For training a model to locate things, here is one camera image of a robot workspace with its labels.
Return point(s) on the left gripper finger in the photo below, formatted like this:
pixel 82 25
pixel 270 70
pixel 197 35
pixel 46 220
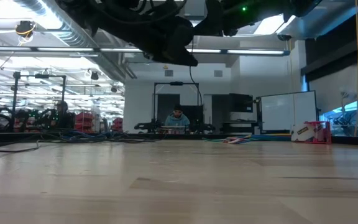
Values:
pixel 179 46

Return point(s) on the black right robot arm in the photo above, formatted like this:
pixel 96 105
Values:
pixel 306 5

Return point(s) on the black ceiling spotlight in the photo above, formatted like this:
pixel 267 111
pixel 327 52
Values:
pixel 114 89
pixel 94 75

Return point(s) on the long ceiling light bar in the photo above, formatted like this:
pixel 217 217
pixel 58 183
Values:
pixel 64 49

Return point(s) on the person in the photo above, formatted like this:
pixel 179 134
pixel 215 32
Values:
pixel 177 119
pixel 63 116

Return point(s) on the black equipment cart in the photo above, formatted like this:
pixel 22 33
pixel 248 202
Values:
pixel 240 104

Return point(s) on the red storage bins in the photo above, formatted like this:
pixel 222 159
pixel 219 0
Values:
pixel 117 123
pixel 85 121

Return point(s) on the white whiteboard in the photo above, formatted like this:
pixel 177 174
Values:
pixel 287 110

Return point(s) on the red tape dispenser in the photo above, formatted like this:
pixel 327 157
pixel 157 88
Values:
pixel 309 132

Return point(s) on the black gantry frame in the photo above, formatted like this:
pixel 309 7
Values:
pixel 15 99
pixel 176 83

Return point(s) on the silver ventilation duct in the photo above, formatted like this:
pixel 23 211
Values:
pixel 73 34

